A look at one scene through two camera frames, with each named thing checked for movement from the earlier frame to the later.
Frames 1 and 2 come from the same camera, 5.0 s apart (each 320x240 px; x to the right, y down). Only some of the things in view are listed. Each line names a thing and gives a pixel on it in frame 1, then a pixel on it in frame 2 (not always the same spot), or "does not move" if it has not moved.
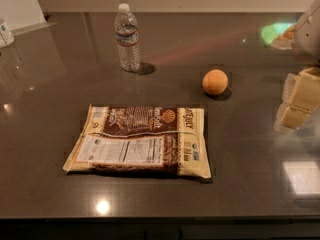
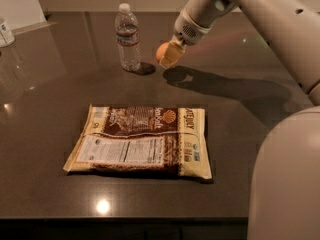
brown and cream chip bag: (142, 139) does not move
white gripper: (308, 39) to (190, 30)
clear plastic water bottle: (127, 37) does not move
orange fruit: (215, 82) to (161, 50)
